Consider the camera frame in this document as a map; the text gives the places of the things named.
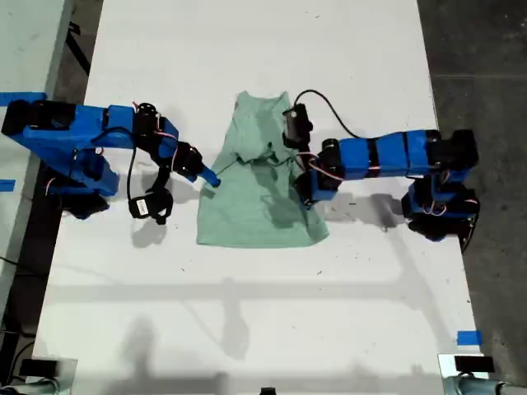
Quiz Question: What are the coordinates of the pale green T-shirt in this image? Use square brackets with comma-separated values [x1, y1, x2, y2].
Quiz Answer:
[195, 90, 330, 250]

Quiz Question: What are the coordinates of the black stand strut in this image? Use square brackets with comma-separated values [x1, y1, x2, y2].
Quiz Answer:
[67, 21, 92, 77]

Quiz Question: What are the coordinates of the pale grey side table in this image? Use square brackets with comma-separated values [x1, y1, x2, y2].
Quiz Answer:
[0, 0, 69, 326]

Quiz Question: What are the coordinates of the shiny metal plate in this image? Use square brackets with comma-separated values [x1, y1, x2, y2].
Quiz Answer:
[437, 352, 493, 395]
[18, 356, 79, 395]

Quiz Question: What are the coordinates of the small black box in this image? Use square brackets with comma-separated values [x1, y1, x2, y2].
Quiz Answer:
[455, 355, 494, 374]
[19, 359, 58, 376]

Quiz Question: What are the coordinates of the camera black stalk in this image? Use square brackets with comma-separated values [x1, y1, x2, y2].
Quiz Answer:
[298, 139, 315, 166]
[154, 162, 174, 194]

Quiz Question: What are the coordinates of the camera black cable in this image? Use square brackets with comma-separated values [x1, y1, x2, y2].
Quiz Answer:
[294, 89, 374, 140]
[125, 146, 140, 202]

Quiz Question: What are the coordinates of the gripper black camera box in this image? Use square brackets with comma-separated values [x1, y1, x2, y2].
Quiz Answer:
[128, 189, 174, 225]
[282, 103, 314, 148]

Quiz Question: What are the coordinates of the black arm base cable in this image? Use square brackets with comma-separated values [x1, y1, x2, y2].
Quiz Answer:
[459, 205, 482, 254]

